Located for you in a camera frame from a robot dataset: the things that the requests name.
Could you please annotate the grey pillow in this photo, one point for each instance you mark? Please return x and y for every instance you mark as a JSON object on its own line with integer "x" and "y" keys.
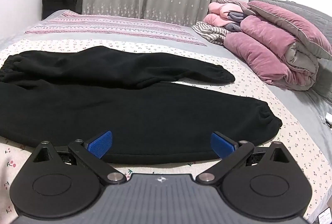
{"x": 311, "y": 14}

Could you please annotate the pink velvet folded quilt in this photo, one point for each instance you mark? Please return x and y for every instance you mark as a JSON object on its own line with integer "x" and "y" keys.
{"x": 259, "y": 32}

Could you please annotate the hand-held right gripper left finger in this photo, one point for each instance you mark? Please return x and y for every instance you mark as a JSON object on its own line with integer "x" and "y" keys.
{"x": 100, "y": 144}

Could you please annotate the small white object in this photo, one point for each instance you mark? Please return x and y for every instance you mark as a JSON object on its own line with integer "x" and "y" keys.
{"x": 329, "y": 120}

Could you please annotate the pink striped blanket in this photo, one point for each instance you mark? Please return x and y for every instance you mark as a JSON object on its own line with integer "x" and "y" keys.
{"x": 116, "y": 25}

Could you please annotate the grey folded garment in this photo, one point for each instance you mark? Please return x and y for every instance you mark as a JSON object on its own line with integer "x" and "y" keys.
{"x": 234, "y": 15}

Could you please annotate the pink folded garment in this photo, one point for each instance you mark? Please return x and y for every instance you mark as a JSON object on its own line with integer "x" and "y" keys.
{"x": 217, "y": 10}

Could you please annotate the black pants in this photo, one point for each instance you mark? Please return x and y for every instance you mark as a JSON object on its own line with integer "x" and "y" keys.
{"x": 129, "y": 110}

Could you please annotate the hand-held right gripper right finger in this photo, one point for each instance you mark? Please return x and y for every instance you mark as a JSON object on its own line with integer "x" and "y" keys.
{"x": 220, "y": 145}

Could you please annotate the striped folded cloth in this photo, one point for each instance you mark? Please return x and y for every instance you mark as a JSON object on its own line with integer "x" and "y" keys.
{"x": 207, "y": 31}

